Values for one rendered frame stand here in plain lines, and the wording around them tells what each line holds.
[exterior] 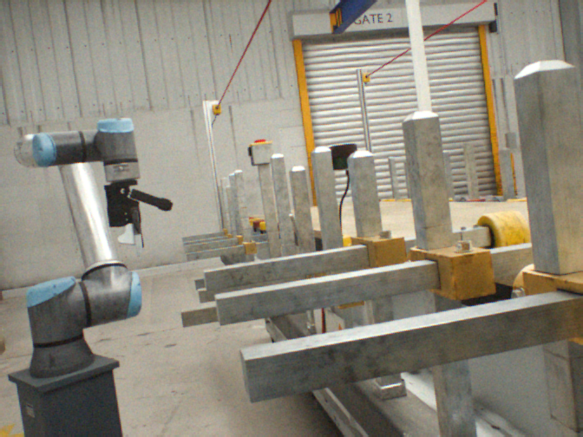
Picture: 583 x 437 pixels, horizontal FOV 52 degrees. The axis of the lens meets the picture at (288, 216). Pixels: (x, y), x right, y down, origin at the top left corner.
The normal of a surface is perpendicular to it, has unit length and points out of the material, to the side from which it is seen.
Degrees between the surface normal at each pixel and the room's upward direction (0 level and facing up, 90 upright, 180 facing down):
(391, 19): 90
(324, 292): 90
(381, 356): 90
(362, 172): 90
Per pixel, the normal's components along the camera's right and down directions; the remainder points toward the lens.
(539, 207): -0.97, 0.14
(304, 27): 0.22, 0.02
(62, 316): 0.52, 0.01
